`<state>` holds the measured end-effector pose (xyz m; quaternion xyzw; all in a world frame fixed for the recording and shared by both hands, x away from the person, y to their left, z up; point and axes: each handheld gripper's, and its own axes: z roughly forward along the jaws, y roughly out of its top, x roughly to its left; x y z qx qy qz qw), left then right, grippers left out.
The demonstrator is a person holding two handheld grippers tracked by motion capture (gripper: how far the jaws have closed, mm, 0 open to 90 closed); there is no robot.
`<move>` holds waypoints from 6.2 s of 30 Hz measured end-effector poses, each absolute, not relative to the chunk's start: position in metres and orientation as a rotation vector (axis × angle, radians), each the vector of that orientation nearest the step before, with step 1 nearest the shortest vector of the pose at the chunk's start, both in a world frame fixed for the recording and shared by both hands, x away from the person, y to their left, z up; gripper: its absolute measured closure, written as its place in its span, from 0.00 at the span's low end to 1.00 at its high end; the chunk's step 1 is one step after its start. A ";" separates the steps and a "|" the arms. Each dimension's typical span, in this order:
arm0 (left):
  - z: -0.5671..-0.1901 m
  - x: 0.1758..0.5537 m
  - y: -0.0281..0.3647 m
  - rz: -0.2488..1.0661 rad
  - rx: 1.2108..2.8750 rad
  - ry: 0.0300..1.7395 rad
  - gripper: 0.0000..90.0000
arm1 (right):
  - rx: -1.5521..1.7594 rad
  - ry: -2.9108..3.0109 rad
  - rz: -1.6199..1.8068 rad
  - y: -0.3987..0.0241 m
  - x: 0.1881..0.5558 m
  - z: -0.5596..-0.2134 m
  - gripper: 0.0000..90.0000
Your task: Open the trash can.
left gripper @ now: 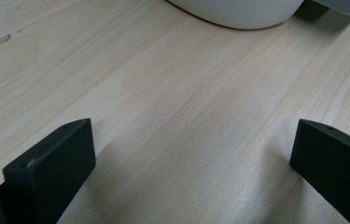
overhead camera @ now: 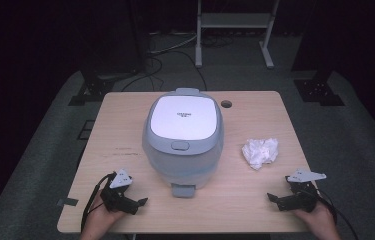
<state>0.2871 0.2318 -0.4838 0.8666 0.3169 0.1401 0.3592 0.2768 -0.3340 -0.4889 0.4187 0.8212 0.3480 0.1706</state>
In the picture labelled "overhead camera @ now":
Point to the grey white pedal bin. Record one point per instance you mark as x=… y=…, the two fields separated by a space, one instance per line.
x=181 y=156

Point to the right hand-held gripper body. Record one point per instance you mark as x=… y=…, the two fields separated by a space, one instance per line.
x=300 y=198

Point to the black metal stand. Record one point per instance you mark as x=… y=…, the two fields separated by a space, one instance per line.
x=108 y=76
x=318 y=86

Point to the white paper ball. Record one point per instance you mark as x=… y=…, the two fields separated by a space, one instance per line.
x=260 y=152

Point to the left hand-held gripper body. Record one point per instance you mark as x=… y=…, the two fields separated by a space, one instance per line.
x=116 y=196

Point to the grey tape strip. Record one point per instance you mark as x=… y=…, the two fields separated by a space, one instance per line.
x=67 y=202

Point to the person's left hand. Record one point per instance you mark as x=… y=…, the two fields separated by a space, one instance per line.
x=100 y=218

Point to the white metal stand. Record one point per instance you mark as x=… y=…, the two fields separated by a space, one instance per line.
x=235 y=23

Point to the person's right hand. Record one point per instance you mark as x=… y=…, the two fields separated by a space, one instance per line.
x=318 y=221

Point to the dark floor outlet plate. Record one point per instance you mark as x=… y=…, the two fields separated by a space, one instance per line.
x=86 y=130

